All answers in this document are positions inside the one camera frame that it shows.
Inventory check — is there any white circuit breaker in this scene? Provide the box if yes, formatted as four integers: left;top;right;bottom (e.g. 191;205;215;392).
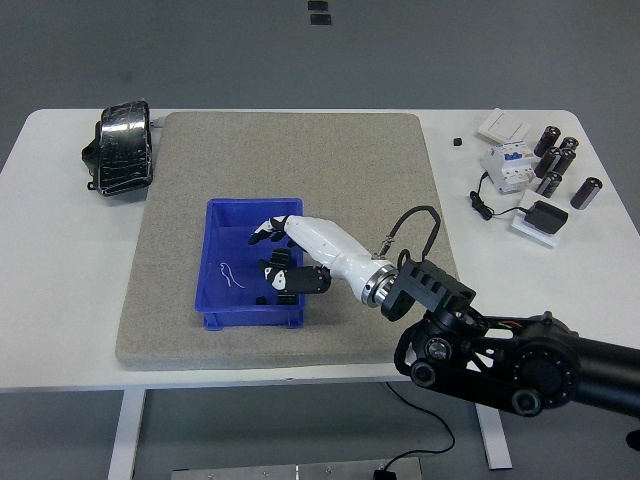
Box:
481;139;541;196

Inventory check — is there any grey-brown mat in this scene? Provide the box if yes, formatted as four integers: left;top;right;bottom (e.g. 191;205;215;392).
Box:
114;111;475;372

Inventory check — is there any black tape-wrapped bundle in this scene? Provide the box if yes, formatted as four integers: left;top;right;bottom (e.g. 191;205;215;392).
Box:
80;99;156;197

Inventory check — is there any black adapter cord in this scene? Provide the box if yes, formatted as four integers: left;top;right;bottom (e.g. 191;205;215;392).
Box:
468;171;527;221

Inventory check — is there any white table leg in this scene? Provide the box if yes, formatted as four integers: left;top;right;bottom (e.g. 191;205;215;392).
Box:
107;388;147;480
474;405;514;470

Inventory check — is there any black floor cable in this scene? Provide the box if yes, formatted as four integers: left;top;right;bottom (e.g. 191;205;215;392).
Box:
382;382;456;471

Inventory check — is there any blue plastic box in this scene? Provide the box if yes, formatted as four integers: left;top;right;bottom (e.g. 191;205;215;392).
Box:
193;198;306;331

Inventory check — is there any black power adapter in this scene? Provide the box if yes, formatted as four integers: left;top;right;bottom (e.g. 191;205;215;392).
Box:
522;199;570;235

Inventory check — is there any white wall switch plate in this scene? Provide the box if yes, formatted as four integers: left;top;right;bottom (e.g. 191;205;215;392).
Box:
476;108;532;144

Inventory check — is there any grey metal base plate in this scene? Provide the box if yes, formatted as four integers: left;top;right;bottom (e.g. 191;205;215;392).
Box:
171;457;424;480

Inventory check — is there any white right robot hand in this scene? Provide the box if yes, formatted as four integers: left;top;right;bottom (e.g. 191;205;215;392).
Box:
247;214;390;297

